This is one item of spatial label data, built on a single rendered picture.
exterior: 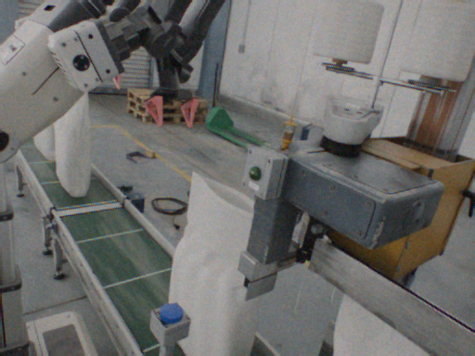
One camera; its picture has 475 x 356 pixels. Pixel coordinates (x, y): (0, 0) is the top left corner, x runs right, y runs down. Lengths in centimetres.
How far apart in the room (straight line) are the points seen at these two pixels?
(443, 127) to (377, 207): 51
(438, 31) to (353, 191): 41
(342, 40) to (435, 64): 25
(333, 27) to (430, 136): 40
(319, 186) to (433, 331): 36
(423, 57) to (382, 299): 53
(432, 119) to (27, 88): 104
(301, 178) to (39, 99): 66
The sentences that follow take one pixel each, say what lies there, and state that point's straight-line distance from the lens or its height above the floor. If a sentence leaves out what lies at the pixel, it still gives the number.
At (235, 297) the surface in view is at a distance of 121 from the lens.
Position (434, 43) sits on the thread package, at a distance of 91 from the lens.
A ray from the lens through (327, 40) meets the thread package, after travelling 104.
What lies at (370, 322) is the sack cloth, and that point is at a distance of 93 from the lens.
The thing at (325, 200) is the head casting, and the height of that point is 128.
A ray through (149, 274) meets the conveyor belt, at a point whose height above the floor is 38.
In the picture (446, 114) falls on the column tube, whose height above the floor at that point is 144.
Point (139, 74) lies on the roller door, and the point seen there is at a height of 47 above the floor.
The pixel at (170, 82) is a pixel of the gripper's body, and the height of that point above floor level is 140.
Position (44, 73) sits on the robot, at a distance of 102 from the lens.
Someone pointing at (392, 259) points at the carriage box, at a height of 109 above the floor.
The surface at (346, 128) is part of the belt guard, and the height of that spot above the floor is 140.
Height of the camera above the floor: 153
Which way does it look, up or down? 20 degrees down
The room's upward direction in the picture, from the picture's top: 10 degrees clockwise
